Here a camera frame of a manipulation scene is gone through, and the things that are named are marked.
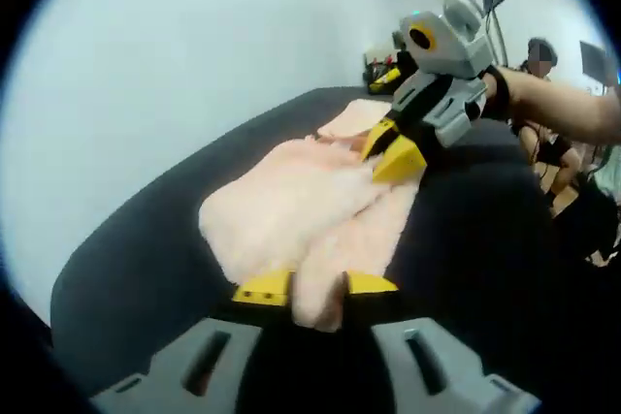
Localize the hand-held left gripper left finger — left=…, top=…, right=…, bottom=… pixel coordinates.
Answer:
left=91, top=268, right=297, bottom=414

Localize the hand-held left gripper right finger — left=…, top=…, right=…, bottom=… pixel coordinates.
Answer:
left=342, top=271, right=542, bottom=414

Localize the pink towel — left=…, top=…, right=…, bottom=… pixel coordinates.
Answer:
left=198, top=98, right=419, bottom=334

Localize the yellow bottle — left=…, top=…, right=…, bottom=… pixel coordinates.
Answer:
left=368, top=68, right=402, bottom=94

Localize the black organizer box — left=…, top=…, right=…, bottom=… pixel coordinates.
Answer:
left=362, top=30, right=413, bottom=95

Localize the black table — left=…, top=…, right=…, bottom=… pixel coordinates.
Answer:
left=50, top=86, right=601, bottom=386

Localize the small dark monitor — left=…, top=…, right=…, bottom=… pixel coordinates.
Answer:
left=579, top=40, right=618, bottom=86

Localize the teal cloth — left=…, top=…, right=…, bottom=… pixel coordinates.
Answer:
left=589, top=144, right=621, bottom=207

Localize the black wrist strap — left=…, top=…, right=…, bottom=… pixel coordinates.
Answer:
left=482, top=66, right=516, bottom=120

